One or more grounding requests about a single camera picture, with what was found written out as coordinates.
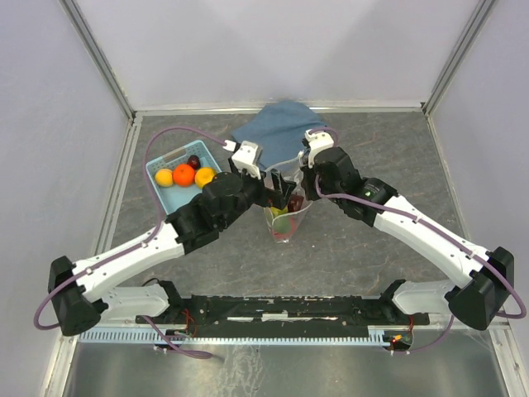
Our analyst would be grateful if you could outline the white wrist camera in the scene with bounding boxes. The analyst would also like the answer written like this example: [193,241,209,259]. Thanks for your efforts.
[231,141,262,179]
[304,127,338,155]

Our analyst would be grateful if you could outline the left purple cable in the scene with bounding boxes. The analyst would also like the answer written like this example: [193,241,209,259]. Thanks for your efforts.
[33,126,239,359]

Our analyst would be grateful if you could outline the orange persimmon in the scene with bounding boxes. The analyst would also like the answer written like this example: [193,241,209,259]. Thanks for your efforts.
[173,164,195,187]

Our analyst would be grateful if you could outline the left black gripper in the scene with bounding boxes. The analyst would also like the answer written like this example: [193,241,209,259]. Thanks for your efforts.
[219,156,296,229]

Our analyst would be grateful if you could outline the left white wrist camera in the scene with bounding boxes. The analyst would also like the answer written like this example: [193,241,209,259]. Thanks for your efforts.
[231,141,262,179]

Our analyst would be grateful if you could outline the dark red apple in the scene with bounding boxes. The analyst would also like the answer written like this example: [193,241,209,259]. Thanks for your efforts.
[287,194,304,213]

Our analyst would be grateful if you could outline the blue folded cloth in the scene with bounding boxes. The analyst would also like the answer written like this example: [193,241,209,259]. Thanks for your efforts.
[231,100,325,170]

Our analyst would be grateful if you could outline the clear zip top bag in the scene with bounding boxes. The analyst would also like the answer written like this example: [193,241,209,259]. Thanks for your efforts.
[264,153,312,243]

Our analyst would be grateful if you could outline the green orange mango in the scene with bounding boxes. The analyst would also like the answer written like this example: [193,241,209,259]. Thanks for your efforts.
[272,215,295,235]

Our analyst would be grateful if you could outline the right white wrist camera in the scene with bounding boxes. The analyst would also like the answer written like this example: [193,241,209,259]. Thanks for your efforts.
[304,127,338,155]

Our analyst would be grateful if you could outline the aluminium frame profiles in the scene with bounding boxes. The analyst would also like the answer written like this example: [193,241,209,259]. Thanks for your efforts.
[40,1,528,396]

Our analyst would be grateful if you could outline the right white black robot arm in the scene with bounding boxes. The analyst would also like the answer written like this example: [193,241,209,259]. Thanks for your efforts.
[300,147,514,331]

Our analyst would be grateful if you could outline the light blue plastic basket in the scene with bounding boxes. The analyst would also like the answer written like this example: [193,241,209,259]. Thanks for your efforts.
[145,140,222,214]

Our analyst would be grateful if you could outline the light blue cable duct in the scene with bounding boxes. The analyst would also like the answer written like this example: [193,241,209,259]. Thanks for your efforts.
[78,324,398,344]

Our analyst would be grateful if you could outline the small yellow orange fruit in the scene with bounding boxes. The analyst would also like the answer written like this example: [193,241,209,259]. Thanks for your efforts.
[154,169,174,188]

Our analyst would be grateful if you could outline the orange tangerine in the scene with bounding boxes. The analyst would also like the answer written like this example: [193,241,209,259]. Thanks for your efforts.
[194,167,217,189]

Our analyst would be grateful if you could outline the small dark plum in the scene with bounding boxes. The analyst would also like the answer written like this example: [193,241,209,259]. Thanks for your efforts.
[187,155,202,170]

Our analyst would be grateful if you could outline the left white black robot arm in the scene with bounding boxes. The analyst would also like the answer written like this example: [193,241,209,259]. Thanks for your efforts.
[48,170,296,337]

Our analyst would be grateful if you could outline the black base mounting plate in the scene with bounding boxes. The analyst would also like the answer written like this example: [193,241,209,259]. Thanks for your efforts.
[152,295,430,339]

